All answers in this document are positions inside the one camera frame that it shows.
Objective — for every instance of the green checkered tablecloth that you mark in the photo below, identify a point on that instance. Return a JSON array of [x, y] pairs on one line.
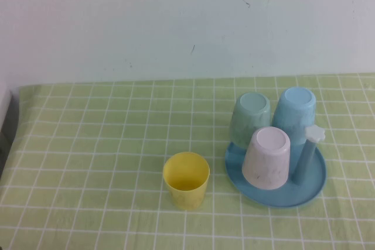
[[102, 144]]

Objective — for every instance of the light blue plastic cup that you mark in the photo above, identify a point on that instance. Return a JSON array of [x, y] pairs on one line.
[[293, 121]]

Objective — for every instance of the mint green plastic cup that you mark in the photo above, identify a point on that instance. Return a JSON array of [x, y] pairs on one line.
[[246, 127]]

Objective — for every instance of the yellow plastic cup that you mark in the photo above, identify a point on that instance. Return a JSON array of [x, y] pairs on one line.
[[184, 195]]

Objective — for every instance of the pink plastic cup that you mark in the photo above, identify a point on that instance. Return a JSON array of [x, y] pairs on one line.
[[265, 168]]

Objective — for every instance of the blue cup stand with pegs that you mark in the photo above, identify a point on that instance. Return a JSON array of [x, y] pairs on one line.
[[293, 195]]

